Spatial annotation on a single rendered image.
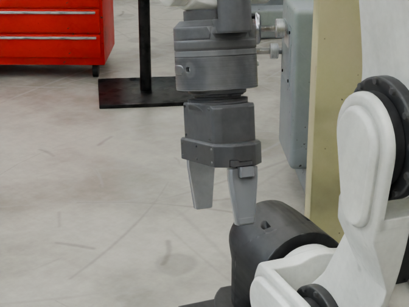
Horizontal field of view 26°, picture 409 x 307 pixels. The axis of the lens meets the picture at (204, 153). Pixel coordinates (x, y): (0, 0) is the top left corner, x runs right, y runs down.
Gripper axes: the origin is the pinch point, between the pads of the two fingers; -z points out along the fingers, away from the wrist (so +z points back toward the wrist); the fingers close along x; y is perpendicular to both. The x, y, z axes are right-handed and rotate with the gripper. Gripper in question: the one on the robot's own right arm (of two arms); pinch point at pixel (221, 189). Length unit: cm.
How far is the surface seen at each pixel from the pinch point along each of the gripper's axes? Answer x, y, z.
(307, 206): -116, 78, -30
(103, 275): -178, 39, -57
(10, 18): -404, 63, 31
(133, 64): -413, 136, 2
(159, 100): -336, 122, -15
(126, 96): -349, 109, -12
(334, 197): -111, 84, -27
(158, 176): -247, 86, -39
